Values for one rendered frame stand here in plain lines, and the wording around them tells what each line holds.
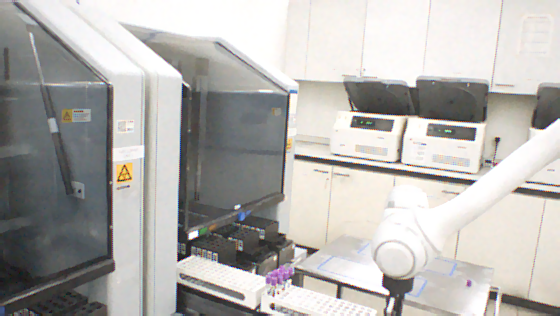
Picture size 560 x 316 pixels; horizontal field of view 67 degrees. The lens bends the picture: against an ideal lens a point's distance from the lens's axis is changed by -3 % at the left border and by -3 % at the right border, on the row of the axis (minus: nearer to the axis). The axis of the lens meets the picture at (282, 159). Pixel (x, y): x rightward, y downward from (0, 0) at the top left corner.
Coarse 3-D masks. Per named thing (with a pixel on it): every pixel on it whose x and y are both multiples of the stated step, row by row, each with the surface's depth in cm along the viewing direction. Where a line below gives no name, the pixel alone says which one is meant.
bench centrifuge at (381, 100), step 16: (352, 80) 353; (368, 80) 345; (384, 80) 341; (400, 80) 335; (352, 96) 376; (368, 96) 367; (384, 96) 359; (400, 96) 351; (352, 112) 352; (368, 112) 388; (384, 112) 383; (400, 112) 373; (336, 128) 351; (352, 128) 344; (368, 128) 338; (384, 128) 333; (400, 128) 333; (336, 144) 352; (352, 144) 345; (368, 144) 339; (384, 144) 332; (400, 144) 339; (384, 160) 334
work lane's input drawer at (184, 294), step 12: (180, 288) 129; (192, 288) 127; (180, 300) 128; (192, 300) 126; (204, 300) 124; (216, 300) 123; (228, 300) 121; (204, 312) 124; (216, 312) 122; (228, 312) 120; (240, 312) 118; (252, 312) 118
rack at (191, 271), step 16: (192, 256) 139; (192, 272) 127; (208, 272) 128; (224, 272) 129; (240, 272) 130; (208, 288) 129; (224, 288) 131; (240, 288) 119; (256, 288) 120; (256, 304) 119
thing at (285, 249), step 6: (282, 240) 171; (288, 240) 174; (270, 246) 167; (276, 246) 166; (282, 246) 167; (288, 246) 170; (294, 246) 175; (276, 252) 165; (282, 252) 166; (288, 252) 171; (294, 252) 176; (282, 258) 167; (288, 258) 172; (300, 258) 172; (282, 264) 167; (294, 264) 167
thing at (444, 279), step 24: (336, 240) 177; (360, 240) 178; (312, 264) 151; (336, 264) 152; (360, 264) 153; (432, 264) 157; (456, 264) 158; (360, 288) 136; (384, 288) 135; (432, 288) 137; (456, 288) 138; (480, 288) 139; (432, 312) 125; (456, 312) 122; (480, 312) 123
